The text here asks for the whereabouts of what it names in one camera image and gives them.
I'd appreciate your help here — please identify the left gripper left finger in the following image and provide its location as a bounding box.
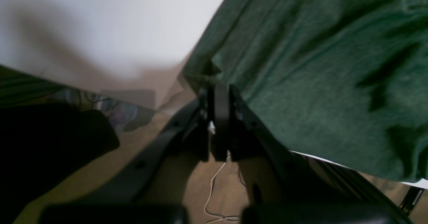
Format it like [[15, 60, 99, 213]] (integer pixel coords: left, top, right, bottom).
[[38, 87, 213, 224]]

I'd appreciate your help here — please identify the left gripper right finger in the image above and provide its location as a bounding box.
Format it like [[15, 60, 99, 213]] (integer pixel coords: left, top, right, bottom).
[[211, 85, 412, 224]]

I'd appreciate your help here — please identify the dark green t-shirt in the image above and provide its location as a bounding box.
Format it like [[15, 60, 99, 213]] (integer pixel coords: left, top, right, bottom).
[[183, 0, 428, 183]]

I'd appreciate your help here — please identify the white cable on floor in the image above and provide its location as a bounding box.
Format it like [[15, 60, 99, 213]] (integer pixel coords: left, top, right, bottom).
[[203, 152, 240, 224]]

